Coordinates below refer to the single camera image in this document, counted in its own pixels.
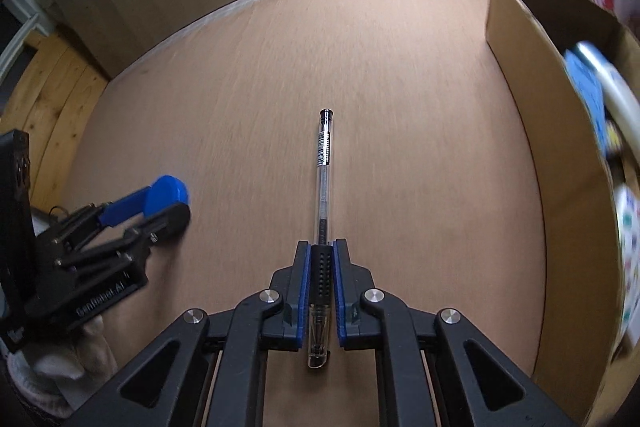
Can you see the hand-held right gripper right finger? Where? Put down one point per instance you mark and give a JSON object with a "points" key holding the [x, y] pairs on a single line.
{"points": [[342, 292]]}

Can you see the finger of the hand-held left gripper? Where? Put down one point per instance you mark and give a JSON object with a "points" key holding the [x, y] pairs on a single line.
{"points": [[165, 224], [122, 209]]}

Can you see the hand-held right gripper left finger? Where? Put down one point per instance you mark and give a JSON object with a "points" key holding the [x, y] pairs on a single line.
{"points": [[302, 292]]}

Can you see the clear gel pen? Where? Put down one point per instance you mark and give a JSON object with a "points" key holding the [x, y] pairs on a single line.
{"points": [[324, 187]]}

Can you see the cardboard box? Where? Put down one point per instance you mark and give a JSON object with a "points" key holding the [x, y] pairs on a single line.
{"points": [[555, 157]]}

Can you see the blue plastic card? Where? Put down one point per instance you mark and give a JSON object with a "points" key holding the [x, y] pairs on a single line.
{"points": [[590, 102]]}

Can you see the white sunscreen bottle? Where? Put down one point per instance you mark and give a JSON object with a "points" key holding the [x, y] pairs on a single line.
{"points": [[617, 82]]}

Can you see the person's left forearm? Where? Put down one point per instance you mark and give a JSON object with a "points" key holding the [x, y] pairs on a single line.
{"points": [[65, 357]]}

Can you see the slatted pine wood board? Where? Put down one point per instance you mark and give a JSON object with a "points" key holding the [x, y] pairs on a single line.
{"points": [[45, 107]]}

